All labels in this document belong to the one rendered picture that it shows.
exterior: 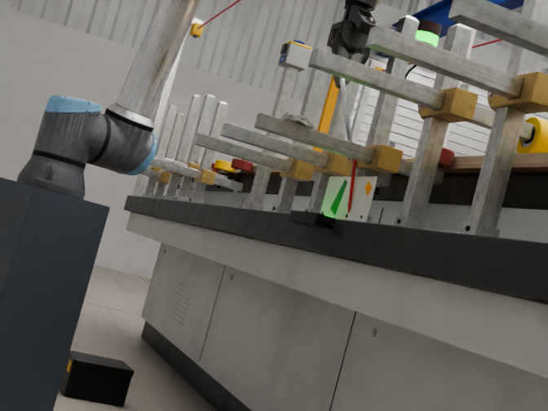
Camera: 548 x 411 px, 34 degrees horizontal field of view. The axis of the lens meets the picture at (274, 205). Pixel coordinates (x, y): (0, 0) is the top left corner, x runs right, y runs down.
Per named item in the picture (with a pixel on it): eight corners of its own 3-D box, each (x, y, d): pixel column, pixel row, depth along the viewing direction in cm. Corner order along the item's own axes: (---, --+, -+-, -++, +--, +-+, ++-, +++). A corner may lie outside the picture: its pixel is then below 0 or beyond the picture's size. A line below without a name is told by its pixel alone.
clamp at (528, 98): (528, 100, 137) (535, 69, 138) (480, 107, 150) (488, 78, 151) (559, 112, 139) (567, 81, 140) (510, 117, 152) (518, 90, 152)
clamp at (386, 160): (377, 167, 184) (382, 143, 185) (351, 167, 197) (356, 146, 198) (399, 174, 186) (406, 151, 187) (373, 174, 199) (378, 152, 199)
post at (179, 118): (150, 212, 404) (178, 111, 407) (148, 212, 407) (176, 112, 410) (157, 214, 405) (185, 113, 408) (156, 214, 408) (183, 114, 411)
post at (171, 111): (144, 197, 428) (170, 103, 431) (143, 197, 431) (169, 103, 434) (151, 200, 429) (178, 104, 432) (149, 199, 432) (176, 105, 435)
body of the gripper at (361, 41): (353, 58, 210) (366, 10, 211) (368, 54, 202) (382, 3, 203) (324, 47, 208) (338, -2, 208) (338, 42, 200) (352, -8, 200)
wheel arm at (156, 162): (130, 161, 321) (133, 149, 322) (128, 161, 325) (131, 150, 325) (240, 193, 335) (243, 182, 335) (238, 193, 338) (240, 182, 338)
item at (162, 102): (134, 196, 455) (186, 11, 460) (131, 196, 463) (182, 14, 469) (155, 201, 458) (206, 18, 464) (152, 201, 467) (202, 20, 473)
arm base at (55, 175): (37, 187, 236) (48, 151, 237) (4, 178, 250) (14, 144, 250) (95, 203, 250) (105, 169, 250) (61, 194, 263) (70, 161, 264)
